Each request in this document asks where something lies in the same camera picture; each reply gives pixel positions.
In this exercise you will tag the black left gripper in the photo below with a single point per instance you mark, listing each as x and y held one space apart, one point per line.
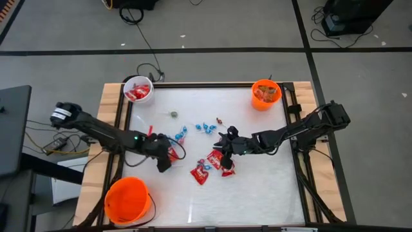
157 146

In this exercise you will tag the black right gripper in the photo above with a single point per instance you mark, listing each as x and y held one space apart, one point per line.
241 145

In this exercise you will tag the red Skittles pack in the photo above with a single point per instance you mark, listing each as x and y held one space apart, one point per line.
131 95
214 159
142 91
174 154
229 172
199 174

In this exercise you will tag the clear candy pack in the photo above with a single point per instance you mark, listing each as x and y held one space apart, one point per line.
265 93

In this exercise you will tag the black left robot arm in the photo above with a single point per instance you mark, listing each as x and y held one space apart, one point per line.
103 132

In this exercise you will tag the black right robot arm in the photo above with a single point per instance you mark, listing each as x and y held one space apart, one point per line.
299 132

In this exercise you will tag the orange halloween bucket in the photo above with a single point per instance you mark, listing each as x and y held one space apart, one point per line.
257 104

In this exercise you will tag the pink wrapped lollipop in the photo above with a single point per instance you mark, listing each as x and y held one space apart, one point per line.
181 141

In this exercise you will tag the red wrapped lollipop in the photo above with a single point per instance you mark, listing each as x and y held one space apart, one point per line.
219 121

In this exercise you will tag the pile of wrapped lollipops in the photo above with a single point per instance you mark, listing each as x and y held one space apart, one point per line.
201 161

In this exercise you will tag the white skull print bucket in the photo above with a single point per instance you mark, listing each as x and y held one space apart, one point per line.
146 98

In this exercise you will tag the wooden table side board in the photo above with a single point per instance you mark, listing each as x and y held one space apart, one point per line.
96 180
304 91

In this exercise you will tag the white cabinet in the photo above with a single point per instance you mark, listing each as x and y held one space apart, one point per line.
67 190

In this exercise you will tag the black power adapter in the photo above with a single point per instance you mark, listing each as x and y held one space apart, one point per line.
56 144

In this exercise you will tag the black box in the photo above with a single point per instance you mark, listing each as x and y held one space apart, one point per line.
135 4

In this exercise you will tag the black desk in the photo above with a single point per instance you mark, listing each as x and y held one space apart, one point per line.
14 129

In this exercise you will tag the grey cabinet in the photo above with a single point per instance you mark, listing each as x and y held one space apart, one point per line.
16 199

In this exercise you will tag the black equipment case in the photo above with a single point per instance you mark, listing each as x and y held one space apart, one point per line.
354 16

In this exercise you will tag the black frame bracket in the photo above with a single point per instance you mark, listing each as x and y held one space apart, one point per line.
294 108

